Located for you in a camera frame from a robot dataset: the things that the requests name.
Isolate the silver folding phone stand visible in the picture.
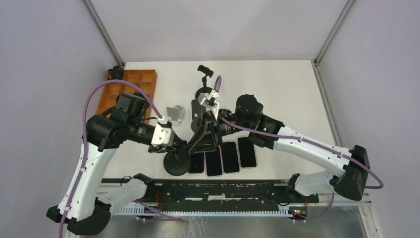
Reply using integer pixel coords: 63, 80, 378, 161
166, 105, 185, 127

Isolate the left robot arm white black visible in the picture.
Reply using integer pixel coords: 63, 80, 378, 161
47, 93, 187, 236

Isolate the black phone dark case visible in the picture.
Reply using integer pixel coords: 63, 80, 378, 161
188, 153, 205, 174

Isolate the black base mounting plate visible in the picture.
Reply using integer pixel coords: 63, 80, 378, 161
98, 178, 319, 213

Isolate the aluminium frame rail left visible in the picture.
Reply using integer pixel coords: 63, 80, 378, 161
81, 0, 125, 67

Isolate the phone with white case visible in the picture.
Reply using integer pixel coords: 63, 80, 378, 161
238, 137, 257, 168
205, 151, 223, 178

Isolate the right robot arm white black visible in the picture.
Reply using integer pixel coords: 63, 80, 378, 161
188, 94, 370, 202

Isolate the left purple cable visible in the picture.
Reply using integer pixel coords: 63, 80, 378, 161
59, 80, 184, 238

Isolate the white slotted cable duct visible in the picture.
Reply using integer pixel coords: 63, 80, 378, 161
115, 204, 293, 218

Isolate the small black orange clamp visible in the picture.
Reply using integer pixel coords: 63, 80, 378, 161
107, 65, 124, 80

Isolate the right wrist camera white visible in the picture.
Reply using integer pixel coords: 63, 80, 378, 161
197, 90, 220, 120

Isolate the wooden compartment tray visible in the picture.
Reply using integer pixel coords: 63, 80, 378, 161
96, 69, 157, 114

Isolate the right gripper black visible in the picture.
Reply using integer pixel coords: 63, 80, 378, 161
187, 111, 253, 154

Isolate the phone with white case centre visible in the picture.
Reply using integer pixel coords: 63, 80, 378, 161
205, 151, 223, 178

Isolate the aluminium frame rail right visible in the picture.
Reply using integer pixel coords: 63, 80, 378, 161
313, 0, 357, 65

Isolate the aluminium frame rail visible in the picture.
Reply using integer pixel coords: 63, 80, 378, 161
313, 0, 357, 65
81, 0, 125, 67

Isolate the phone stand brown round base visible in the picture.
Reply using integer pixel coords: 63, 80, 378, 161
191, 99, 206, 132

